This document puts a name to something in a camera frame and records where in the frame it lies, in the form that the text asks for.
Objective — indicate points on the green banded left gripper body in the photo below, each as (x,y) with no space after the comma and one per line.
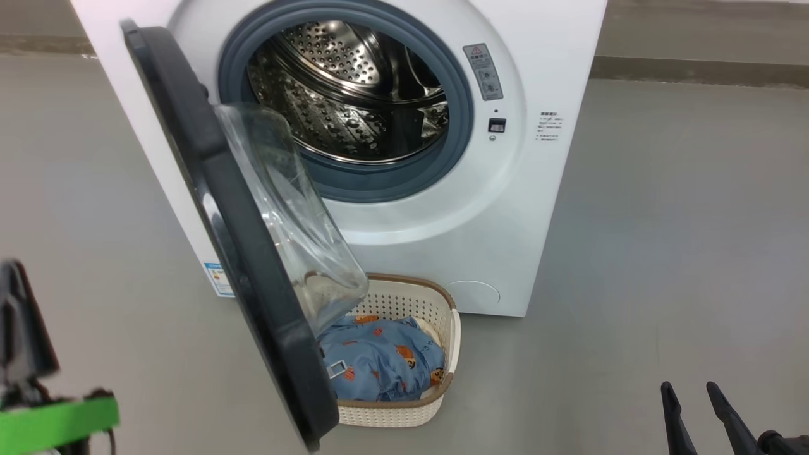
(44,423)

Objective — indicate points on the white front-load washing machine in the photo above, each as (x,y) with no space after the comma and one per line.
(493,208)

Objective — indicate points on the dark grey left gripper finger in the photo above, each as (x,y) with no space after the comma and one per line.
(22,335)

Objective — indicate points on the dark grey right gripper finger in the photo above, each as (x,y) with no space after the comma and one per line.
(677,423)
(736,430)

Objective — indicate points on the round drain filter cover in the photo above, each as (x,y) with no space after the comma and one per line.
(474,297)

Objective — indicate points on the small printed text label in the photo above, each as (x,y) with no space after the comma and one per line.
(548,126)

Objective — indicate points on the dark round glass washer door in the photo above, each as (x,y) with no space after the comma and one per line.
(253,253)

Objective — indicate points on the blue energy label sticker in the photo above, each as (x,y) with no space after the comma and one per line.
(219,281)

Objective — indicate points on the blue bear print garment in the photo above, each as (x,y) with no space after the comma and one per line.
(379,366)

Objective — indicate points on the cream perforated laundry basket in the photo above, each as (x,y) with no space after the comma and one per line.
(436,303)

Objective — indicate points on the grey warning sticker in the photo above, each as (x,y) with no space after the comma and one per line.
(483,71)

